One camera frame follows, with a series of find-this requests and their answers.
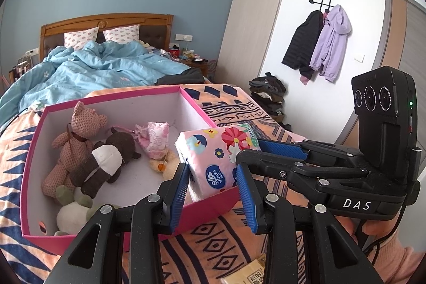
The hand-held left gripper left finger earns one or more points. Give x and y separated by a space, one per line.
178 200

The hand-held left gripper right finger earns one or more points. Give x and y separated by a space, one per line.
248 200

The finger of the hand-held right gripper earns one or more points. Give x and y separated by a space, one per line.
266 161
283 149

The cream plush dog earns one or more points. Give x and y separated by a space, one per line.
164 167

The pink cardboard box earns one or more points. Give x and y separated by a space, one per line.
149 171

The pink flowered tissue pack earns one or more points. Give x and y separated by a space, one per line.
213 157

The pink frilly pouch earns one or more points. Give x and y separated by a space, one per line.
154 139

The brown white plush toy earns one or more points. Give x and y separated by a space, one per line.
103 157

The white green plush toy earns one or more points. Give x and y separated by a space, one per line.
71 214

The brown knitted bear toy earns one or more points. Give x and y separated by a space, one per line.
71 144

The person's right forearm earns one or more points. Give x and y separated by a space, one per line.
399 260

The person's right hand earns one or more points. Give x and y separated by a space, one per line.
377 227

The pile of dark clothes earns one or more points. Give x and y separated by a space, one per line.
269 94

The orange blue patterned blanket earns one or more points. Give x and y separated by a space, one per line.
233 107

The yellow paper packet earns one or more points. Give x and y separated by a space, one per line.
246 270

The grey framed door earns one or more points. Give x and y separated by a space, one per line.
396 37

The black jacket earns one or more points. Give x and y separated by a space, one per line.
301 44

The lilac jacket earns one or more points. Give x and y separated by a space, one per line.
331 41

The wooden nightstand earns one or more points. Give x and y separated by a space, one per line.
199 67

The dark cloth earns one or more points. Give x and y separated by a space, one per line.
181 77

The beige tall wardrobe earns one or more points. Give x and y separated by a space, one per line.
256 14

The red box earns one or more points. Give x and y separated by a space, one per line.
174 52

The light blue duvet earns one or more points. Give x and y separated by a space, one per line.
100 71

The black coat hook rack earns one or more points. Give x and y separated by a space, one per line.
321 1

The wooden headboard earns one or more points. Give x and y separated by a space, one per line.
156 27

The white patterned pillow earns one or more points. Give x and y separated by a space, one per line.
81 37
121 33

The cluttered bedside shelf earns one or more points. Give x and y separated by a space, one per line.
20 67

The white light switch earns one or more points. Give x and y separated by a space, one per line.
359 58

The white wall socket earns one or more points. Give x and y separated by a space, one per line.
184 37

